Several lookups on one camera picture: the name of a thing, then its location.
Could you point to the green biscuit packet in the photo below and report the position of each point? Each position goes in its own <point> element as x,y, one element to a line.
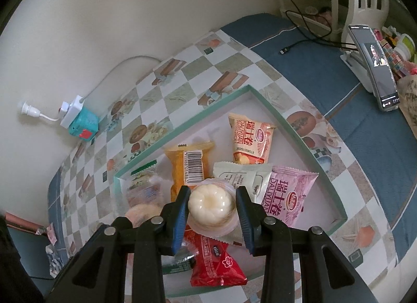
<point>179,264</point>

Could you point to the white snack packet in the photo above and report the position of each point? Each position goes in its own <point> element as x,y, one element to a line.
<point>241,176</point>

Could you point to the small pink packet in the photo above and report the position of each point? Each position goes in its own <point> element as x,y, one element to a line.
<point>52,234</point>

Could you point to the white pudding cup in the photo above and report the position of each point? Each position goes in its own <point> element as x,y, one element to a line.
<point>211,207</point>

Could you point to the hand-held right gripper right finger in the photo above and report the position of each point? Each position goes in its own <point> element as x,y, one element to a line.
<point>244,221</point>

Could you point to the blue cloth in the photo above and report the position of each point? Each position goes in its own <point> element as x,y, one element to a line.
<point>358,127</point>

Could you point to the pink swiss roll packet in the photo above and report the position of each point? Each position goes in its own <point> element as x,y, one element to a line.
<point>286,192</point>

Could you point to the brown wooden rail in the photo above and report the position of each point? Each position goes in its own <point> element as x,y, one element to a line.
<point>22,221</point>

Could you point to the peach swiss roll packet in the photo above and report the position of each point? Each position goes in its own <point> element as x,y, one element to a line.
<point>251,140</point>

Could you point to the small green lidded jar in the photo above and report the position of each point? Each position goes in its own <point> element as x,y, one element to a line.
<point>409,44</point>

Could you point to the black smartphone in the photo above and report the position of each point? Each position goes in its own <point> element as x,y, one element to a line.
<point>374,68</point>

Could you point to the crumpled patterned wrapper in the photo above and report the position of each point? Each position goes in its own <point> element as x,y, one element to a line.
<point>57,260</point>

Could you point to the red snack packet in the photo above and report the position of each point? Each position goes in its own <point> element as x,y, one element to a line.
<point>215,264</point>

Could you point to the white phone stand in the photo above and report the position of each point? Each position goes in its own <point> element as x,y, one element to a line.
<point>353,60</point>

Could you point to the white lamp socket plug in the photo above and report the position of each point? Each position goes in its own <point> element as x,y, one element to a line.
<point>27,107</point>

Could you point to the small foil wrapper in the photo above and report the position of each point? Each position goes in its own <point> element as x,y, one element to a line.
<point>41,230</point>

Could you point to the clear round cookie packet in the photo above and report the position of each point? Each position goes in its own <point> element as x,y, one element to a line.
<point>143,189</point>

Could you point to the teal shallow box tray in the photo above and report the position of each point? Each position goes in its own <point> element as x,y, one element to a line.
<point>254,120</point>

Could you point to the orange bread packet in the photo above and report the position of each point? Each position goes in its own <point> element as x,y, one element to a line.
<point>182,166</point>

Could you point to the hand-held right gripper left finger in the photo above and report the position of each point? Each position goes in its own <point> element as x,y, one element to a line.
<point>180,221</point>

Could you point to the printed cloth bag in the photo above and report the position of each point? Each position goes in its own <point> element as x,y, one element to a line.
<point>410,101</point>

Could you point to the clear steamed cake packet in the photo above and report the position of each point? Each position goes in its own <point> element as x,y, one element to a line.
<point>143,213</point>

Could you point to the colourful patterned boxes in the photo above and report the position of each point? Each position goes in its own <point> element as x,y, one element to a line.
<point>391,55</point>

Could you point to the teal cube toy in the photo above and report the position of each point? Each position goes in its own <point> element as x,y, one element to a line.
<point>83,127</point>

